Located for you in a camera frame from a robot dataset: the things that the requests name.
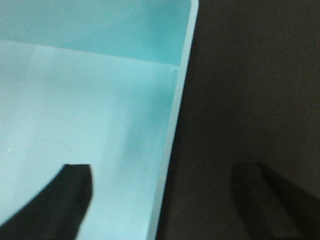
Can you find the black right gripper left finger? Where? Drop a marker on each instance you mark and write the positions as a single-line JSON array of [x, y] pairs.
[[57, 211]]

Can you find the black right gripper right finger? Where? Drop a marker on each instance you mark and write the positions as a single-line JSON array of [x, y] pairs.
[[271, 207]]

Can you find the light blue plastic bin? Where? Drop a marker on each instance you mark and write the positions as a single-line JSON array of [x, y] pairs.
[[98, 83]]

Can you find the black conveyor belt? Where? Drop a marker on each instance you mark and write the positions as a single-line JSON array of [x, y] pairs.
[[252, 93]]

